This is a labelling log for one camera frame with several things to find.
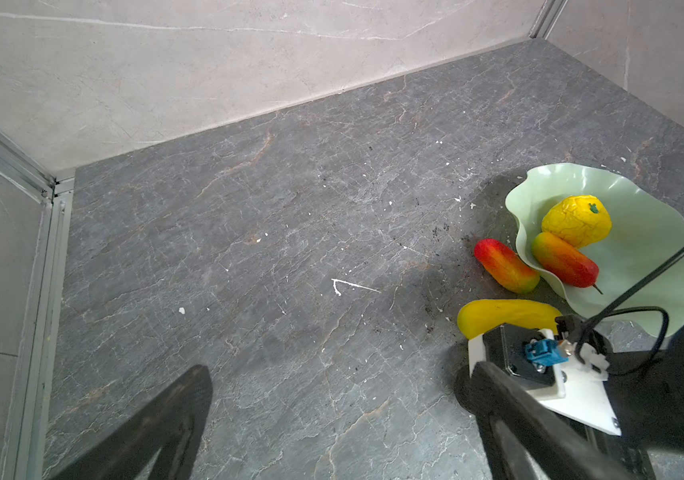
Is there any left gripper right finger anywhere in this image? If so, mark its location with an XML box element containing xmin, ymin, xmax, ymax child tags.
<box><xmin>454</xmin><ymin>362</ymin><xmax>633</xmax><ymax>479</ymax></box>

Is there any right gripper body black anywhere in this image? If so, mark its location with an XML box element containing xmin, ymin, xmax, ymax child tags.
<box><xmin>605</xmin><ymin>325</ymin><xmax>684</xmax><ymax>454</ymax></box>

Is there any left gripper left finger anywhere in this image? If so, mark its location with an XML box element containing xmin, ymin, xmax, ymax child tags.
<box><xmin>55</xmin><ymin>365</ymin><xmax>213</xmax><ymax>479</ymax></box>

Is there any yellow fake banana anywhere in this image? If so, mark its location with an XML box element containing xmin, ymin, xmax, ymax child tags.
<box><xmin>457</xmin><ymin>299</ymin><xmax>562</xmax><ymax>340</ymax></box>

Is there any green wavy fruit bowl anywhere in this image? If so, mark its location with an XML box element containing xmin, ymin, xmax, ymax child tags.
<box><xmin>505</xmin><ymin>163</ymin><xmax>684</xmax><ymax>334</ymax></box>

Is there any red yellow fake mango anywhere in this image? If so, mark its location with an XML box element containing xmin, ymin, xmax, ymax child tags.
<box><xmin>531</xmin><ymin>232</ymin><xmax>600</xmax><ymax>290</ymax></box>

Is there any yellow fake lemon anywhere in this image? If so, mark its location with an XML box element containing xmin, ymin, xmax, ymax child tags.
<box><xmin>541</xmin><ymin>195</ymin><xmax>613</xmax><ymax>249</ymax></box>

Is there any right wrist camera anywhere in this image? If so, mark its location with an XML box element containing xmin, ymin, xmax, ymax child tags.
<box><xmin>467</xmin><ymin>324</ymin><xmax>621</xmax><ymax>436</ymax></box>

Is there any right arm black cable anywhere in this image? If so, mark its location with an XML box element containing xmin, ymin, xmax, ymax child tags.
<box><xmin>572</xmin><ymin>212</ymin><xmax>684</xmax><ymax>377</ymax></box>

